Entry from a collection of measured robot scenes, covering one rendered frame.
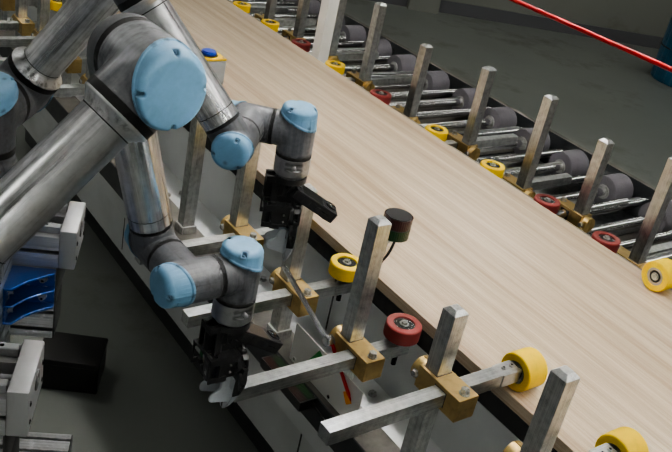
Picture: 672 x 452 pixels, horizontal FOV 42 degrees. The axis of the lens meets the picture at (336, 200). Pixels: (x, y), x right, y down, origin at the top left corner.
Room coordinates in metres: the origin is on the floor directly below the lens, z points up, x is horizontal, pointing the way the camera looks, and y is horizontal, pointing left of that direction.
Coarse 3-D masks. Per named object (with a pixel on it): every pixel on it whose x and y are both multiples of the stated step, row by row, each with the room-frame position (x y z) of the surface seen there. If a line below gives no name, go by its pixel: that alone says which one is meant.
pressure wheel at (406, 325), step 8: (392, 320) 1.58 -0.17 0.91; (400, 320) 1.60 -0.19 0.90; (408, 320) 1.60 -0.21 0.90; (416, 320) 1.60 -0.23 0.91; (384, 328) 1.58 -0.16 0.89; (392, 328) 1.55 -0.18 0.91; (400, 328) 1.56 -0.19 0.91; (408, 328) 1.57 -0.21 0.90; (416, 328) 1.57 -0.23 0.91; (392, 336) 1.55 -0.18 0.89; (400, 336) 1.54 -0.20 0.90; (408, 336) 1.55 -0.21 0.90; (416, 336) 1.56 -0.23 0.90; (400, 344) 1.54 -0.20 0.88; (408, 344) 1.55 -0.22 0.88; (392, 360) 1.58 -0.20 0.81
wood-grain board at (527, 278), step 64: (192, 0) 3.75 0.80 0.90; (256, 64) 3.08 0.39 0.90; (320, 64) 3.25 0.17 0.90; (320, 128) 2.60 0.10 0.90; (384, 128) 2.72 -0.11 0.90; (320, 192) 2.14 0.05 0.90; (384, 192) 2.23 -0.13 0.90; (448, 192) 2.32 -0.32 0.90; (512, 192) 2.42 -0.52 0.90; (448, 256) 1.93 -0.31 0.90; (512, 256) 2.01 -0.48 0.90; (576, 256) 2.09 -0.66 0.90; (512, 320) 1.70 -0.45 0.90; (576, 320) 1.76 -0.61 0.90; (640, 320) 1.83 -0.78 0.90; (640, 384) 1.56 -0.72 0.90; (576, 448) 1.30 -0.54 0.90
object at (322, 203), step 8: (296, 192) 1.63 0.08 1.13; (304, 192) 1.64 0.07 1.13; (312, 192) 1.68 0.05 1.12; (296, 200) 1.64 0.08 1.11; (304, 200) 1.64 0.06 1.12; (312, 200) 1.64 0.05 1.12; (320, 200) 1.67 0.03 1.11; (312, 208) 1.64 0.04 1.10; (320, 208) 1.65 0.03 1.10; (328, 208) 1.66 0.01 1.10; (320, 216) 1.65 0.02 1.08; (328, 216) 1.65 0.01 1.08; (336, 216) 1.66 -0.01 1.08
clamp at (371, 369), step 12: (336, 336) 1.54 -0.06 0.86; (336, 348) 1.54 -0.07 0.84; (348, 348) 1.51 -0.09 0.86; (360, 348) 1.51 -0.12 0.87; (372, 348) 1.52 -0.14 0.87; (360, 360) 1.48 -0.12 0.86; (372, 360) 1.48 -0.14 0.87; (384, 360) 1.49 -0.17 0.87; (360, 372) 1.47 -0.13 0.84; (372, 372) 1.48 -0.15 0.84
